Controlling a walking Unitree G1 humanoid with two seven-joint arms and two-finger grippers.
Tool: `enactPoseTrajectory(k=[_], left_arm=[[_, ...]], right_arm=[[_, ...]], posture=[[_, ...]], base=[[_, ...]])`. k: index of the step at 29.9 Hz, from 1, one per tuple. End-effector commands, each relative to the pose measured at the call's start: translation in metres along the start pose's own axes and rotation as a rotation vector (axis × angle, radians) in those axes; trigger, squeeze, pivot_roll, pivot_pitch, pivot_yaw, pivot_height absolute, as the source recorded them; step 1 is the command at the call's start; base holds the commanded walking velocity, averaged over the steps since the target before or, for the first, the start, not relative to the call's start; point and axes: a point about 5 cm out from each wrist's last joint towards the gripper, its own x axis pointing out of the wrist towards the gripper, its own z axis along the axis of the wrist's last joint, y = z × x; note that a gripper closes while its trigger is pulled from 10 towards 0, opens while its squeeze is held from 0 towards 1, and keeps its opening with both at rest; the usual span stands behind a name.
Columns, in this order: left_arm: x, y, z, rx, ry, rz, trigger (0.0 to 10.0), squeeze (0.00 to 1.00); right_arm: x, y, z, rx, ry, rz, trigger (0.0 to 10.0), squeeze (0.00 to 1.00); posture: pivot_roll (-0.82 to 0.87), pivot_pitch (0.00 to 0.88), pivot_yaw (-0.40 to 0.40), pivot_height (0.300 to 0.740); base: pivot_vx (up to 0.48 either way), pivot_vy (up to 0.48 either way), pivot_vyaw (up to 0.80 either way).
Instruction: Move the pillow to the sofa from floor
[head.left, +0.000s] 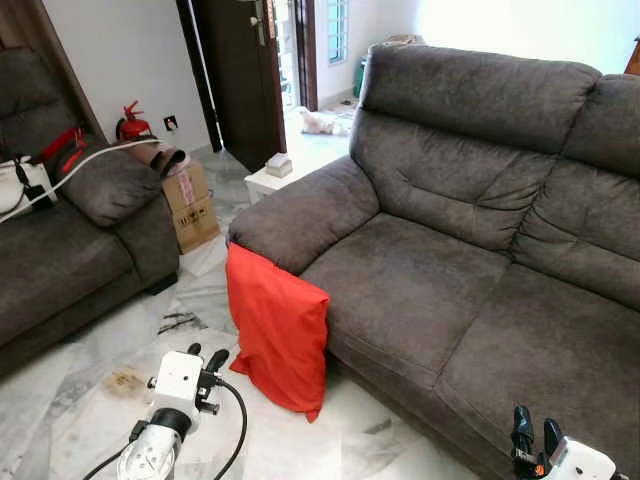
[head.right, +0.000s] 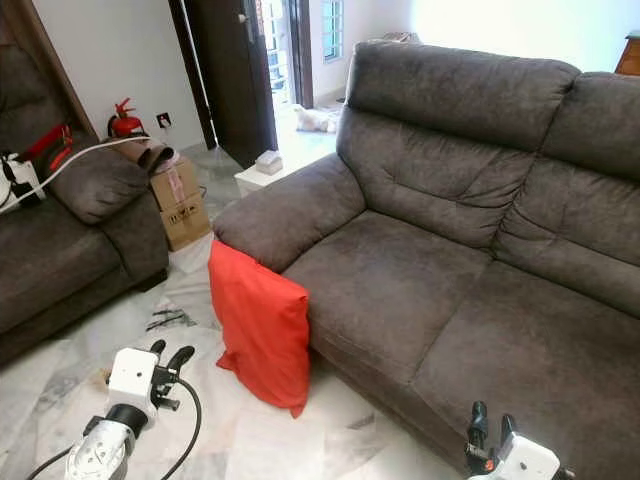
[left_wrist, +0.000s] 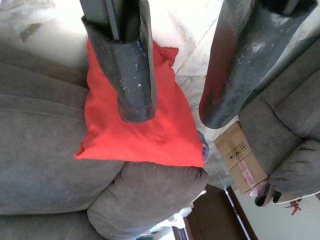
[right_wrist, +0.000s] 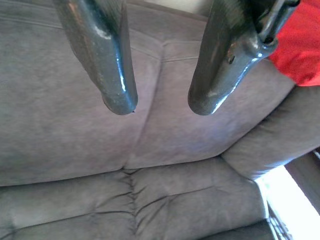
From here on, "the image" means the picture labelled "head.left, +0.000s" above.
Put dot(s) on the red pillow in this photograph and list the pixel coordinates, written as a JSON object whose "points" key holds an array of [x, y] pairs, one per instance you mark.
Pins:
{"points": [[280, 330]]}

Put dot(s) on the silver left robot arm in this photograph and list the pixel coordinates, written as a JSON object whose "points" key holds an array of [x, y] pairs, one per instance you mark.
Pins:
{"points": [[152, 450]]}

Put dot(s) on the dark brown sofa with clutter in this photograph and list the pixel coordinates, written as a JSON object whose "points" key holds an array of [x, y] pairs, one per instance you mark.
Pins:
{"points": [[60, 260]]}

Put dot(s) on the dark brown two-seat sofa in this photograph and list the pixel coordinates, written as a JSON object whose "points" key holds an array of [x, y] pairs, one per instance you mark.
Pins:
{"points": [[450, 260]]}

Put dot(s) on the brown cardboard box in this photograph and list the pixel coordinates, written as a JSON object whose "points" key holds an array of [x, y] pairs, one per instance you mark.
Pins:
{"points": [[192, 210]]}

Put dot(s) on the brown rolled cloth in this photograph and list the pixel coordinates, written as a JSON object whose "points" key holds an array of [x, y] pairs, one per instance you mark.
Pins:
{"points": [[160, 158]]}

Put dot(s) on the beige tissue box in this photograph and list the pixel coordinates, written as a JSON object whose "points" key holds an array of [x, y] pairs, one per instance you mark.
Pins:
{"points": [[278, 167]]}

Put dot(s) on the white side table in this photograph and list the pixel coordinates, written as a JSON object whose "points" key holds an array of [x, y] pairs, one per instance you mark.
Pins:
{"points": [[300, 170]]}

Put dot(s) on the red fire extinguisher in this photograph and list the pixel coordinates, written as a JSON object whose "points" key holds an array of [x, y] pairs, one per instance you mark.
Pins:
{"points": [[133, 125]]}

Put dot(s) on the white bag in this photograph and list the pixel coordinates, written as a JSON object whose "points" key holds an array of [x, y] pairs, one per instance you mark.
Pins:
{"points": [[20, 185]]}

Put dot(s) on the white fluffy dog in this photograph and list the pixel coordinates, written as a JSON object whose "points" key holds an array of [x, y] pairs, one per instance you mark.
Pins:
{"points": [[322, 122]]}

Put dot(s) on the dark brown wooden door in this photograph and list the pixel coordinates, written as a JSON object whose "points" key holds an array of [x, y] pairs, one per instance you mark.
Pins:
{"points": [[245, 85]]}

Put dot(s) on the green cabinet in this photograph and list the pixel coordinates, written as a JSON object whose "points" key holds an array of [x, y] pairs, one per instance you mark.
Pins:
{"points": [[359, 78]]}

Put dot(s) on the dark wooden diagonal beam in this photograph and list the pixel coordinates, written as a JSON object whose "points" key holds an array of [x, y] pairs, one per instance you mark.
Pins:
{"points": [[50, 50]]}

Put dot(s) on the brown wooden cabinet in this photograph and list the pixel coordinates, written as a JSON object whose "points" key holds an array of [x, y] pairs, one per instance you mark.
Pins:
{"points": [[634, 58]]}

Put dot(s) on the louvred glass window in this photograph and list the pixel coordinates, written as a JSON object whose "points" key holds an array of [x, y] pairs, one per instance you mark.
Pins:
{"points": [[337, 30]]}

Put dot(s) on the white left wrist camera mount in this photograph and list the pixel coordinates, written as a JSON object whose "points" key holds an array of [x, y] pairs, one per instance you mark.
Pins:
{"points": [[178, 380]]}

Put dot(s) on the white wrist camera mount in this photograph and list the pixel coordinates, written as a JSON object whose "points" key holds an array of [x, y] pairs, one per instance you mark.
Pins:
{"points": [[580, 462], [178, 380]]}

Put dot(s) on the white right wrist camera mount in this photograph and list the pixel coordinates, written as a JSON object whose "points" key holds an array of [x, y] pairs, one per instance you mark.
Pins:
{"points": [[580, 462]]}

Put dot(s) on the black wall socket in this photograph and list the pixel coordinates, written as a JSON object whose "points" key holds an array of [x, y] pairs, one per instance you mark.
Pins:
{"points": [[170, 123]]}

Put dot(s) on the dark brown door frame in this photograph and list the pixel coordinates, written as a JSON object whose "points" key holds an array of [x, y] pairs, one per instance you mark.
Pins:
{"points": [[305, 50]]}

